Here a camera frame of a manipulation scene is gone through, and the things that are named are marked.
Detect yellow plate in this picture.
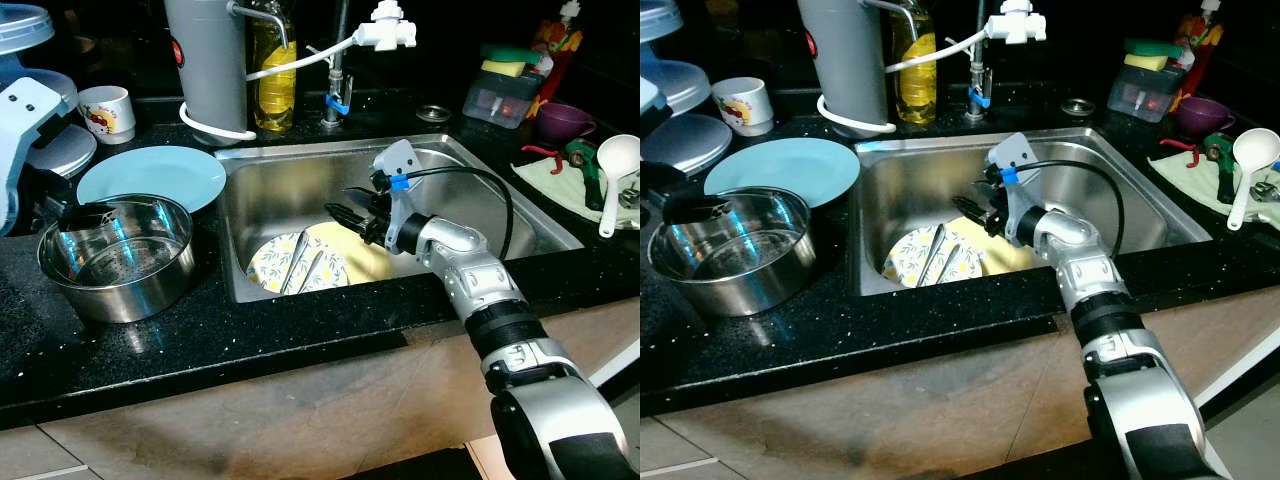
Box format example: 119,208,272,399
975,238,1038,277
305,222,394,286

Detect white filter hose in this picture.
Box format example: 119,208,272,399
885,28,1001,74
245,33,363,83

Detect pale green cloth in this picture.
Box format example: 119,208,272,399
512,155,641,231
1148,150,1280,233

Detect white printed mug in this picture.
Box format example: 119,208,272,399
712,77,774,137
78,86,137,145

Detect red yellow bottle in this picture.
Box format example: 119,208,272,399
530,18,583,101
1172,12,1223,96

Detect white faucet diverter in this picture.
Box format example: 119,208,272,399
353,2,417,51
985,0,1049,45

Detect white rice spoon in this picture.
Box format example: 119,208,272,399
1226,128,1280,231
597,134,641,238

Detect white blue tiered rack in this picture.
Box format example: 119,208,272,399
0,3,98,181
640,0,733,179

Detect yellow green sponge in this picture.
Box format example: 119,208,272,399
480,44,544,79
1123,38,1186,73

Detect clear plastic container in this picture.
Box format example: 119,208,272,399
1107,65,1183,124
462,70,541,129

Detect red handled tool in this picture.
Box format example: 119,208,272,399
1160,138,1206,166
520,145,568,176

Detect white hose loop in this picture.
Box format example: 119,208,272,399
180,100,257,141
817,95,898,136

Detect grey water filter cylinder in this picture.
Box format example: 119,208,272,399
797,0,889,129
163,0,248,136

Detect yellow cooking oil bottle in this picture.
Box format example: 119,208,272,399
890,0,938,126
250,0,298,133

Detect metal faucet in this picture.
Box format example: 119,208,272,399
322,0,353,128
965,0,993,121

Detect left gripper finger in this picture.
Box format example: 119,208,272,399
664,196,737,225
60,203,118,233

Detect metal cutlery piece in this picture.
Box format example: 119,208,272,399
280,235,327,296
915,225,963,289

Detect light blue plate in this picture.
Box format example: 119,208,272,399
704,137,861,208
77,146,228,214

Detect stainless steel sink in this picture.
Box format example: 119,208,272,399
215,133,586,303
853,127,1216,297

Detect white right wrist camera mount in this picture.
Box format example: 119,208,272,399
372,140,426,229
987,133,1041,229

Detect white floral patterned plate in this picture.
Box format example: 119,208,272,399
246,232,351,295
884,224,986,289

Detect beige cabinet drawer front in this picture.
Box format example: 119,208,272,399
640,418,723,477
0,425,83,479

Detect green black kitchen tool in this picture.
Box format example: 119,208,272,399
1203,133,1241,206
565,140,608,211

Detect stainless steel bowl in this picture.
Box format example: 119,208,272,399
648,186,816,317
38,194,196,324

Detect purple cup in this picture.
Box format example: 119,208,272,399
1172,96,1236,138
535,102,598,143

